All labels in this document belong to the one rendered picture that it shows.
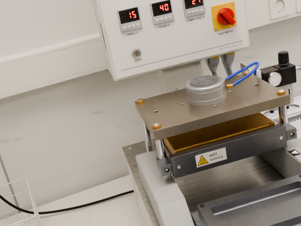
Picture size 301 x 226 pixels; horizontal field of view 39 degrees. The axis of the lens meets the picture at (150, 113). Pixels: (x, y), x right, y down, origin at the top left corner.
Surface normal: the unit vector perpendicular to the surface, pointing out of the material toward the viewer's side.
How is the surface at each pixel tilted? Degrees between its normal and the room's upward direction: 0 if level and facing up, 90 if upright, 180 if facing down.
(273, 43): 90
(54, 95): 90
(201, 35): 90
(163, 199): 0
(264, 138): 90
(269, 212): 0
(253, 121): 0
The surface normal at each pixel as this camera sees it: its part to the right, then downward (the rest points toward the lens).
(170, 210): 0.00, -0.48
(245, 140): 0.22, 0.32
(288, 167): -0.96, 0.25
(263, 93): -0.18, -0.91
